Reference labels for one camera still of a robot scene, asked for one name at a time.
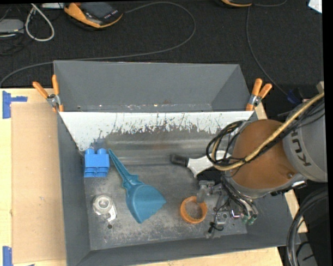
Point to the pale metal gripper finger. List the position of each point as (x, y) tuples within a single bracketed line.
[(201, 193), (220, 218)]

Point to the grey metal bin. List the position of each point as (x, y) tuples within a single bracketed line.
[(164, 233)]

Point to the blue plastic scoop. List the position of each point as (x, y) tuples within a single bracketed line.
[(143, 201)]

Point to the clear glass jar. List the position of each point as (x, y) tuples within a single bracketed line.
[(103, 205)]

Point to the blue toy building block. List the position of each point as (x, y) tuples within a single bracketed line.
[(96, 163)]

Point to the brown cardboard board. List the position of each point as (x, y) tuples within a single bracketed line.
[(34, 183)]

